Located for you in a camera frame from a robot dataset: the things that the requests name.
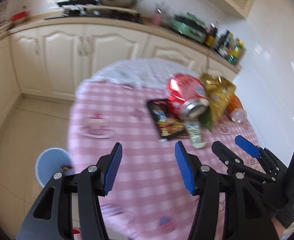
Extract gold foil snack bag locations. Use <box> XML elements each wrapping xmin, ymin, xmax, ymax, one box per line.
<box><xmin>199</xmin><ymin>73</ymin><xmax>236</xmax><ymax>131</ymax></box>

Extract lower cream cabinets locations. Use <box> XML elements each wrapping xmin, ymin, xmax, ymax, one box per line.
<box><xmin>0</xmin><ymin>18</ymin><xmax>241</xmax><ymax>128</ymax></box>

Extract light blue trash bin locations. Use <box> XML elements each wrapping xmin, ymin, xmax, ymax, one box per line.
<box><xmin>35</xmin><ymin>147</ymin><xmax>74</xmax><ymax>188</ymax></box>

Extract white green wrapper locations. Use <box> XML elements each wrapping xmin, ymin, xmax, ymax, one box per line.
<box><xmin>184</xmin><ymin>120</ymin><xmax>206</xmax><ymax>149</ymax></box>

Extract red container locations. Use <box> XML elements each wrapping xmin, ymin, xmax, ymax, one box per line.
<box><xmin>11</xmin><ymin>11</ymin><xmax>28</xmax><ymax>22</ymax></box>

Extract pink utensil cup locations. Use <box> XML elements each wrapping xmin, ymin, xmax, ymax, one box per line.
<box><xmin>152</xmin><ymin>8</ymin><xmax>163</xmax><ymax>26</ymax></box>

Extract black gas stove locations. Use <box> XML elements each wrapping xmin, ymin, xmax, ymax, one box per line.
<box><xmin>44</xmin><ymin>4</ymin><xmax>144</xmax><ymax>24</ymax></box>

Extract orange soda can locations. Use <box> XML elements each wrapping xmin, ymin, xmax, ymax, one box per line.
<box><xmin>226</xmin><ymin>94</ymin><xmax>247</xmax><ymax>123</ymax></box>

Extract black noodle snack packet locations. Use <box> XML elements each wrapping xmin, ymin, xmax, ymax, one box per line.
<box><xmin>146</xmin><ymin>99</ymin><xmax>188</xmax><ymax>141</ymax></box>

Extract dark soy sauce bottle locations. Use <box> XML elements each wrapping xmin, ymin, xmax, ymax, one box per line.
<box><xmin>204</xmin><ymin>21</ymin><xmax>219</xmax><ymax>47</ymax></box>

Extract green electric cooker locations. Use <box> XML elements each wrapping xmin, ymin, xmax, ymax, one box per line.
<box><xmin>169</xmin><ymin>12</ymin><xmax>207</xmax><ymax>43</ymax></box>

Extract green yellow oil bottle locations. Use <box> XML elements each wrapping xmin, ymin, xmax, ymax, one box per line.
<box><xmin>227</xmin><ymin>38</ymin><xmax>244</xmax><ymax>66</ymax></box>

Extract pink checkered tablecloth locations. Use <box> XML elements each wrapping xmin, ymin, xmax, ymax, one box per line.
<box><xmin>67</xmin><ymin>58</ymin><xmax>266</xmax><ymax>239</ymax></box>

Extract red cola can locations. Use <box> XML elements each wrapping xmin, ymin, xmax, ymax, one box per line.
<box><xmin>167</xmin><ymin>73</ymin><xmax>209</xmax><ymax>120</ymax></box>

